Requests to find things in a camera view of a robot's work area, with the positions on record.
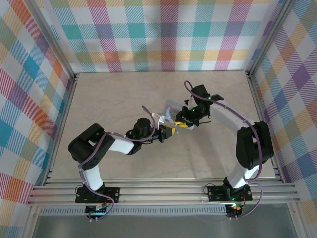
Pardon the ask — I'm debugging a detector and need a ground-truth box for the right controller circuit board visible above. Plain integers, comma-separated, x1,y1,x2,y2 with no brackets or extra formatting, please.
226,203,244,217

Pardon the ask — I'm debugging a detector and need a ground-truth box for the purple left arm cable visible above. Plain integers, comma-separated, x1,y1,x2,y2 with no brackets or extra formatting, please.
78,105,159,221

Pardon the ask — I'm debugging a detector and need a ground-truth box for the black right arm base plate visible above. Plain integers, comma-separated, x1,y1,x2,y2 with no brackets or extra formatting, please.
207,184,253,202

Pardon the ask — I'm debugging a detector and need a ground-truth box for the slotted grey cable duct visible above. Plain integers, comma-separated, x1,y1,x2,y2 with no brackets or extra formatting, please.
39,207,228,216

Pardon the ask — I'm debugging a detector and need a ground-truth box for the left controller circuit board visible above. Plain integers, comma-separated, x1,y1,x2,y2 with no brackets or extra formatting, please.
85,205,109,216

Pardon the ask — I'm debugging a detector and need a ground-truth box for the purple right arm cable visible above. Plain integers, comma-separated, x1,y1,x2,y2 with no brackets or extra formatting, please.
183,80,264,220

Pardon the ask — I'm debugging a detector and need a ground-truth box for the controller circuit board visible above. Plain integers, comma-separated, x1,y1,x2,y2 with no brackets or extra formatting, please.
226,203,244,217
85,205,109,216

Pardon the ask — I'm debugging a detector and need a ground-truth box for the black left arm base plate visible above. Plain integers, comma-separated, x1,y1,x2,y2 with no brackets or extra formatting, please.
75,187,121,204

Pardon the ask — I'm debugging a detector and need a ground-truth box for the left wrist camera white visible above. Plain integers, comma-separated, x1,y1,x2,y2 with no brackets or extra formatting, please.
153,113,168,126

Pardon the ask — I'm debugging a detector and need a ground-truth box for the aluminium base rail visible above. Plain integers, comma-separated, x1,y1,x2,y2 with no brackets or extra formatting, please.
26,177,301,206

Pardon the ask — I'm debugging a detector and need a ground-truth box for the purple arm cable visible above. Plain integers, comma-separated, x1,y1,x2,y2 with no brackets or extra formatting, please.
183,80,264,220
78,105,159,221

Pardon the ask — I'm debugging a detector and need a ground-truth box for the aluminium side rail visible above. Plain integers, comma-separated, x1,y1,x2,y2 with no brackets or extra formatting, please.
42,73,79,186
246,71,283,183

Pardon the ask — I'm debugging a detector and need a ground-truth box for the aluminium frame post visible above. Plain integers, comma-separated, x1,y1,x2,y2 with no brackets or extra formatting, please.
26,0,79,80
244,0,297,77

